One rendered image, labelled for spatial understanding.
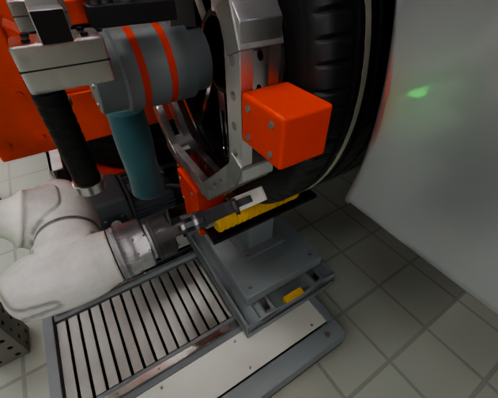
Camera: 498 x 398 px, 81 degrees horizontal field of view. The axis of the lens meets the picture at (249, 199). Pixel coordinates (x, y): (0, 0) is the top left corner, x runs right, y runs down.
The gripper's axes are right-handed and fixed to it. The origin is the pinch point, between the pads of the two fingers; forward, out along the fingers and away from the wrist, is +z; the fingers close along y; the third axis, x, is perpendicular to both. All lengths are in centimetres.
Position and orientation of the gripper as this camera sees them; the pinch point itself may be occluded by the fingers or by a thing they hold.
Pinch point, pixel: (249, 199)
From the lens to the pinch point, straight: 58.9
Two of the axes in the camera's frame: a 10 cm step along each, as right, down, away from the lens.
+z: 8.5, -3.5, 4.0
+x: -3.8, -9.3, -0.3
